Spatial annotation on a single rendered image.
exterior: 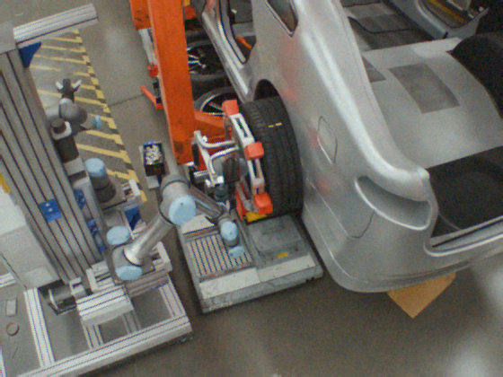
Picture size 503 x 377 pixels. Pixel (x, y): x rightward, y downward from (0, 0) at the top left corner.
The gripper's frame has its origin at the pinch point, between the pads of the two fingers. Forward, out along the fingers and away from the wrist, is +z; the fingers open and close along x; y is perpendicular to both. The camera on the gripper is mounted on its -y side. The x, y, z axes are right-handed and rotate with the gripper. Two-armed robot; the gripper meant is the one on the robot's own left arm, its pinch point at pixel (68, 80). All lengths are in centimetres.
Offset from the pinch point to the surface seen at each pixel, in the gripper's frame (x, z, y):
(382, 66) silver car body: 198, -4, -7
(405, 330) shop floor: 196, -141, 98
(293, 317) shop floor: 128, -113, 107
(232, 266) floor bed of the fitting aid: 97, -67, 110
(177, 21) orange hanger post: 63, -14, -43
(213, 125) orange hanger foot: 88, -10, 34
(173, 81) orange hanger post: 62, -15, -5
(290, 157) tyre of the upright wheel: 116, -76, 1
